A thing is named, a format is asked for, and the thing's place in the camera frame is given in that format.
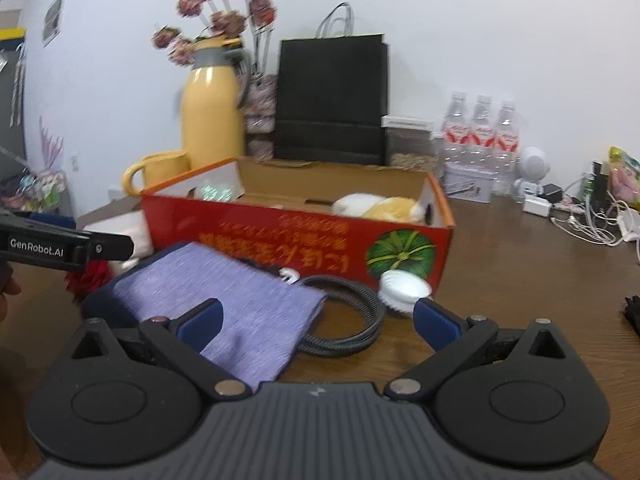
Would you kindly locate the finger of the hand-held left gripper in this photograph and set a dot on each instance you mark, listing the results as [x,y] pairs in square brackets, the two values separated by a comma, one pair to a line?
[50,222]
[110,249]

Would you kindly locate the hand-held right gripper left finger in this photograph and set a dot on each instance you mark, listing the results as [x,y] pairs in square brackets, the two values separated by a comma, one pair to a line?
[202,321]

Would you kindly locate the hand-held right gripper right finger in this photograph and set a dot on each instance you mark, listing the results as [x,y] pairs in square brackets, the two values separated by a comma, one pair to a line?
[435,322]

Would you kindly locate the translucent plastic box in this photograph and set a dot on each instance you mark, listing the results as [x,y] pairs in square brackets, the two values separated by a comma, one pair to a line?
[125,227]

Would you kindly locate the red artificial rose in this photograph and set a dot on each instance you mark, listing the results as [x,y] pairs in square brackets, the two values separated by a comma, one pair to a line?
[90,280]

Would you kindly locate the purple knitted pouch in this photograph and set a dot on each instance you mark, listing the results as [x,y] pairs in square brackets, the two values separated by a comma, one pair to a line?
[240,305]

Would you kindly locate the white ribbed jar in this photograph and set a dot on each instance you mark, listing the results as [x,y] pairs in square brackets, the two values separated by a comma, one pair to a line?
[402,290]

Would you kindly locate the navy zip case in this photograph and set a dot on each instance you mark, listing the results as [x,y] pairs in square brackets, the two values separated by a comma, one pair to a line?
[100,305]

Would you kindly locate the white round device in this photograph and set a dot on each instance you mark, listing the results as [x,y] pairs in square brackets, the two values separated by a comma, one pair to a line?
[289,274]

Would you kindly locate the yellow plush toy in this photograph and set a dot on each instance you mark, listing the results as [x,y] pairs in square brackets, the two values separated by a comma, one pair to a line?
[395,208]

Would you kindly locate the iridescent mesh pouf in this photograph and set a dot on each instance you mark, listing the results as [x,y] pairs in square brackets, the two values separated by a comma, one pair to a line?
[217,192]

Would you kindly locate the red cardboard box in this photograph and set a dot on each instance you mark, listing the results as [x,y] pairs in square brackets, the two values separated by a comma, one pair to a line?
[300,240]

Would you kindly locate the white plush toy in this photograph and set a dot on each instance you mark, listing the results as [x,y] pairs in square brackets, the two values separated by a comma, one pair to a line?
[350,205]

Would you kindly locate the person's left hand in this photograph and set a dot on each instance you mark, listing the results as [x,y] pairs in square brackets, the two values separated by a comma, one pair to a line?
[15,286]

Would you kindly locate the yellow mug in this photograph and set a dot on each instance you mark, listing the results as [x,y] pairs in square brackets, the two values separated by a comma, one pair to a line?
[160,172]

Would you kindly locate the grey cabinet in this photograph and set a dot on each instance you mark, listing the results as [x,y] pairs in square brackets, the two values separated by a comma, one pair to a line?
[7,110]

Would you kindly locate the silver metal tin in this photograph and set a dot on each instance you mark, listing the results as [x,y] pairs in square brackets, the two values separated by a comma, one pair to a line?
[467,185]

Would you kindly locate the white charger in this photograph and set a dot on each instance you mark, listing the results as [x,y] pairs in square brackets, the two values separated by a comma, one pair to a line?
[536,206]

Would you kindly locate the yellow thermos jug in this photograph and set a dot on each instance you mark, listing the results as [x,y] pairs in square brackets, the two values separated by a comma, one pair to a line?
[210,120]

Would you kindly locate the black power adapter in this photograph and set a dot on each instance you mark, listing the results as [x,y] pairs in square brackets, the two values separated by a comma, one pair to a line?
[552,193]

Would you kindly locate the clear seed container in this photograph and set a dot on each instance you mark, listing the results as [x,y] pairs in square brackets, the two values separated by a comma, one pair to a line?
[410,147]

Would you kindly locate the white robot figure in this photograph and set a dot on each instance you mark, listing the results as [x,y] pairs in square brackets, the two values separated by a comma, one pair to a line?
[531,165]

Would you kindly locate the yellow box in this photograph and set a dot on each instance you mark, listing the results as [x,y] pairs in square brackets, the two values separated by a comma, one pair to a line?
[10,36]

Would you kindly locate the clear water bottle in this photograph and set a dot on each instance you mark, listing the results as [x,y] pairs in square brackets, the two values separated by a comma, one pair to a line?
[456,130]
[482,132]
[506,145]

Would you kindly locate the black gloves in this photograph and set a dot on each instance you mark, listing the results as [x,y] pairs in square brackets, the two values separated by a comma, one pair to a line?
[632,315]

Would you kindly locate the pink knitted vase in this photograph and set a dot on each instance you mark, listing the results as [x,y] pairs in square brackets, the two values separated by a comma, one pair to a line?
[261,115]

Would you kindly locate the black electronic device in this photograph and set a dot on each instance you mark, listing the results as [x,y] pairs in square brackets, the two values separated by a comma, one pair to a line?
[595,180]

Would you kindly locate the yellow snack packet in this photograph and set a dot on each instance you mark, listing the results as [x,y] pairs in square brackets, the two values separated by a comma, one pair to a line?
[625,175]

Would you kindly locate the black paper bag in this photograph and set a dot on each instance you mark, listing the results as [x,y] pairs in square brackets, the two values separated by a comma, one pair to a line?
[330,100]

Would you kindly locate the dried pink roses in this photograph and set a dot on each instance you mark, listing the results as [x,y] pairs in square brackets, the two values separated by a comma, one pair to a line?
[227,20]

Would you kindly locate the white wall socket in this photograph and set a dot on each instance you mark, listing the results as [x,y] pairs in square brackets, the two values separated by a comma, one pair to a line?
[75,162]

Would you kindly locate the purple wall decal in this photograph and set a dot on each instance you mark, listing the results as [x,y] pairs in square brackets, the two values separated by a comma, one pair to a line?
[50,145]

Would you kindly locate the wall poster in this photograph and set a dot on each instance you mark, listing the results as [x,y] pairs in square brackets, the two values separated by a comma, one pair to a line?
[54,17]

